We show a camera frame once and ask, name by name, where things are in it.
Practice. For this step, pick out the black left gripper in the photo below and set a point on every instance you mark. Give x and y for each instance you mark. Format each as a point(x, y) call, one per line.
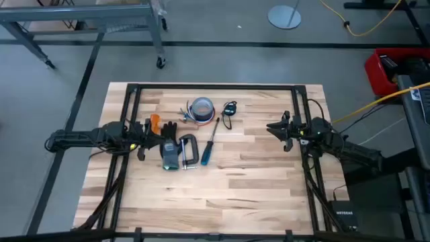
point(139, 136)

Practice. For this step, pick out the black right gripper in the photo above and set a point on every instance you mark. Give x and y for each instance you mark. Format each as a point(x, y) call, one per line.
point(294, 131)

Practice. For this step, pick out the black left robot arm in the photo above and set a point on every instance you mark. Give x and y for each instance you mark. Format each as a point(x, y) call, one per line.
point(77, 136)

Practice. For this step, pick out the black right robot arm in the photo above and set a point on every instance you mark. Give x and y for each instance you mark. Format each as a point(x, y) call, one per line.
point(352, 151)

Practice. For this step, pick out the orange plastic bottle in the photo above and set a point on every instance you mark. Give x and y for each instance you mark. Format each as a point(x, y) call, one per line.
point(155, 122)

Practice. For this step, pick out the grey black work glove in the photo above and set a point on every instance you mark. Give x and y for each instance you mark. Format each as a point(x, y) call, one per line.
point(169, 151)

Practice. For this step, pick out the black C-clamp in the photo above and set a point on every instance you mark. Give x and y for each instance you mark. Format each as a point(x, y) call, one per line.
point(195, 149)

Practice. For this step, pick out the red plastic bin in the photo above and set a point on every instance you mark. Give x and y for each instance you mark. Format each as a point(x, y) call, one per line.
point(374, 74)

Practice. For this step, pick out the grey round floor stand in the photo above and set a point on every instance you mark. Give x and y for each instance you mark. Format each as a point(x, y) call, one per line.
point(280, 17)

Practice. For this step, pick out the black horizontal support beam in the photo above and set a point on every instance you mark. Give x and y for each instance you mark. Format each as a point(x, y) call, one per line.
point(235, 237)

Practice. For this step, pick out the black diagonal desk strut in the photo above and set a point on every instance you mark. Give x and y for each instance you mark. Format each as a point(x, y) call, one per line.
point(399, 161)

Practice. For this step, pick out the grey desk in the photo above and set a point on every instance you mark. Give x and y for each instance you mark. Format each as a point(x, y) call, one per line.
point(415, 134)

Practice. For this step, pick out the grey metal cart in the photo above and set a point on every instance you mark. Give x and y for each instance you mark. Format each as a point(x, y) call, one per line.
point(84, 11)

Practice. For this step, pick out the silver mounting bracket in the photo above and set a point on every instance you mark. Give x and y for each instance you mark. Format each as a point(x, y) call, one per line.
point(304, 142)

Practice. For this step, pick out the black aluminium table frame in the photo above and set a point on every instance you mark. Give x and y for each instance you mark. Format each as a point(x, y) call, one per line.
point(215, 86)

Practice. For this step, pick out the black network switch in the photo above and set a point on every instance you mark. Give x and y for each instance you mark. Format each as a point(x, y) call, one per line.
point(344, 215)

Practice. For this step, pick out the black floor stand frame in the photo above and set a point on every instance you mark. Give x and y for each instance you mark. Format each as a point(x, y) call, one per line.
point(369, 5)

